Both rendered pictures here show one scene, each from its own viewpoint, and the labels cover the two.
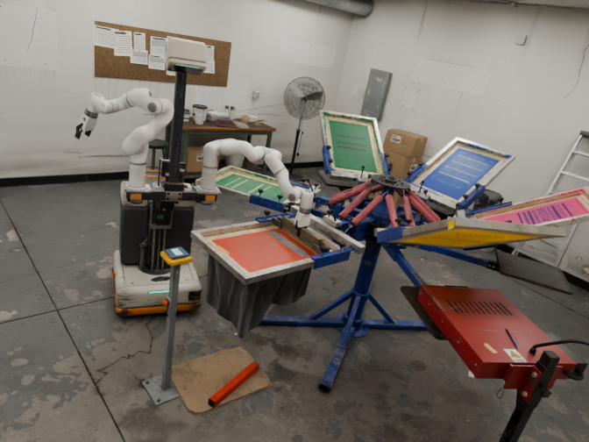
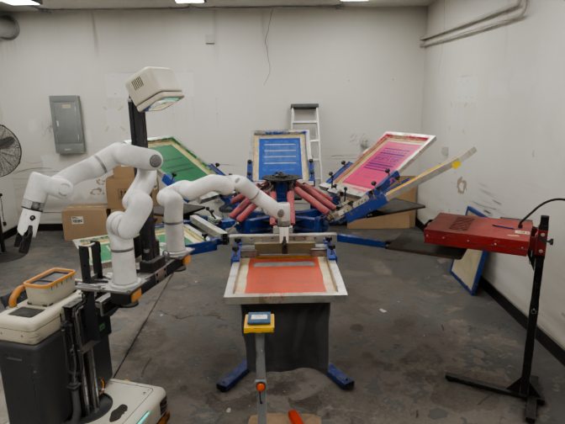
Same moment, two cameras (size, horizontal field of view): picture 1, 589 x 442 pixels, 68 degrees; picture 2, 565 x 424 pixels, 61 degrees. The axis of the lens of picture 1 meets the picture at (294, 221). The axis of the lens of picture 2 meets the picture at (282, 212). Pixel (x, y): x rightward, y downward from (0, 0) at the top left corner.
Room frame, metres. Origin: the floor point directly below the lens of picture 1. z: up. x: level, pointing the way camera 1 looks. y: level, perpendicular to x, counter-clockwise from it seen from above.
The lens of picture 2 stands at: (0.67, 1.92, 1.92)
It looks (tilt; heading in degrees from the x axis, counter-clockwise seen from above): 14 degrees down; 314
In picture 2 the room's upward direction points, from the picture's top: 1 degrees counter-clockwise
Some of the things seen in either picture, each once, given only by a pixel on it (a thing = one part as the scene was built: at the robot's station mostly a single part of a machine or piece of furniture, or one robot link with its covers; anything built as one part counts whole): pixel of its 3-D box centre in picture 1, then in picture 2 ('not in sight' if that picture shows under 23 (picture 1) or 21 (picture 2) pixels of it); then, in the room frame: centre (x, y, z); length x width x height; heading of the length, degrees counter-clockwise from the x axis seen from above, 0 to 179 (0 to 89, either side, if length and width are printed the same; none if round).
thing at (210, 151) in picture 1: (211, 153); (171, 206); (2.70, 0.60, 1.37); 0.13 x 0.10 x 0.16; 167
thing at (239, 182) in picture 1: (273, 181); (165, 228); (3.38, 0.23, 1.05); 1.08 x 0.61 x 0.23; 74
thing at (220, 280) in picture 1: (226, 288); (286, 334); (2.19, 0.32, 0.74); 0.45 x 0.03 x 0.43; 44
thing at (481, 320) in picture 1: (490, 330); (482, 232); (1.76, -1.00, 1.06); 0.61 x 0.46 x 0.12; 14
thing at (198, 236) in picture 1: (271, 244); (284, 269); (2.40, 0.11, 0.97); 0.79 x 0.58 x 0.04; 134
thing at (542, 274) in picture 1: (466, 256); (351, 215); (2.96, -1.29, 0.91); 1.34 x 0.40 x 0.08; 74
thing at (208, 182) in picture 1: (208, 176); (171, 236); (2.71, 0.61, 1.21); 0.16 x 0.13 x 0.15; 27
